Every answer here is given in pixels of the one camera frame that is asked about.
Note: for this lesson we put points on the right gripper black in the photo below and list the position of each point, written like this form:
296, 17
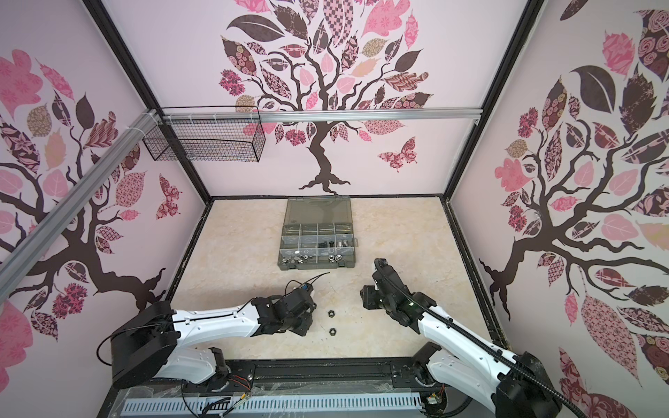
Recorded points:
368, 296

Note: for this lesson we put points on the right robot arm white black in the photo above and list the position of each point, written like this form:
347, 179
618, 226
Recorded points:
507, 384

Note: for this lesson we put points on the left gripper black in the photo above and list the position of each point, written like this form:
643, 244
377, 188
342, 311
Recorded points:
307, 323

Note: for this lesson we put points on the white slotted cable duct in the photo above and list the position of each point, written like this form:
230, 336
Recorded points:
272, 405

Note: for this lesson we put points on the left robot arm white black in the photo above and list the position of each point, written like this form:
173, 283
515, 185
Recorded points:
164, 343

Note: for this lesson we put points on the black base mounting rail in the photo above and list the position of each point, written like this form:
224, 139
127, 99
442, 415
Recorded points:
413, 372

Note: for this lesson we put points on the black wire mesh basket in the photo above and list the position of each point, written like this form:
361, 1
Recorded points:
208, 133

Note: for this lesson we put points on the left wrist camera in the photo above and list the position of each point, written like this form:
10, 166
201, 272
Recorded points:
299, 298

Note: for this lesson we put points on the aluminium rail wall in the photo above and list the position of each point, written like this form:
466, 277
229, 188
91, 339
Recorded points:
18, 264
326, 116

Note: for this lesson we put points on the aluminium rail back wall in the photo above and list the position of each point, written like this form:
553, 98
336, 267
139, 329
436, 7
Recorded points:
326, 116

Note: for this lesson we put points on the aluminium rail left wall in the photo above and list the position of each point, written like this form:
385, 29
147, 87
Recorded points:
18, 264

